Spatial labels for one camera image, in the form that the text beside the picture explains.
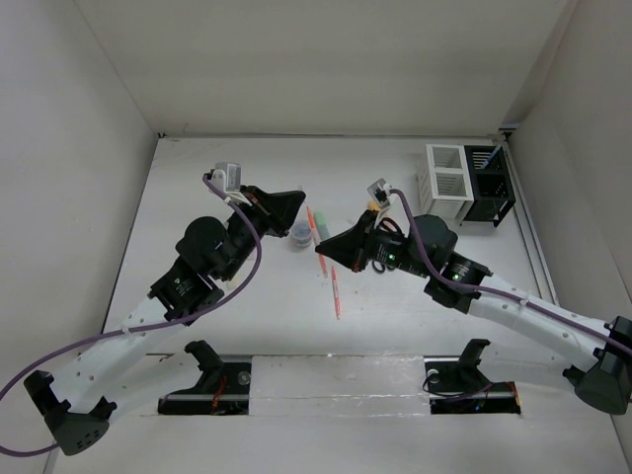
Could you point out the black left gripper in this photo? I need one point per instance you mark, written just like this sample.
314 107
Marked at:
276 211

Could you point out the orange highlighter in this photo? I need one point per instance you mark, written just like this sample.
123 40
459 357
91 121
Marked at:
373 205

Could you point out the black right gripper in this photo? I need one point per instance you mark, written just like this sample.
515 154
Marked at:
350 248

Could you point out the white desk organizer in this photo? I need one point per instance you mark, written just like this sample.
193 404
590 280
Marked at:
444 184

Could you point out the orange pen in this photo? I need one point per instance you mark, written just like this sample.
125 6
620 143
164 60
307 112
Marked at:
316 240

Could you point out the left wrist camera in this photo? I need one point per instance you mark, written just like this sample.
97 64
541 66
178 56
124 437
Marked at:
226 177

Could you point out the black desk organizer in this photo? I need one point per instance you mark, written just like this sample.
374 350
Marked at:
492 187

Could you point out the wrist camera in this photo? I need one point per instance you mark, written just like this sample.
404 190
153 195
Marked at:
226 177
380 192

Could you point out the black handled scissors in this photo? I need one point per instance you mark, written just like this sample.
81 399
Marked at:
381 268

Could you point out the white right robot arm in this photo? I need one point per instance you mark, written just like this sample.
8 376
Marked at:
588 357

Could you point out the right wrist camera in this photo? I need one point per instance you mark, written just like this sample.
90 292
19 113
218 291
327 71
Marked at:
380 192

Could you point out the clear paperclip jar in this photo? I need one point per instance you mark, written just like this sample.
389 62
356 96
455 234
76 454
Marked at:
301 234

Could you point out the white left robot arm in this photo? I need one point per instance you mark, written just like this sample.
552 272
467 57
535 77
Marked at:
79 401

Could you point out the red pen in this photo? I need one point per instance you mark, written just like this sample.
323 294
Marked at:
336 293

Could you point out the green highlighter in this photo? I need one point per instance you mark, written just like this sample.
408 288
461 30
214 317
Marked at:
321 225

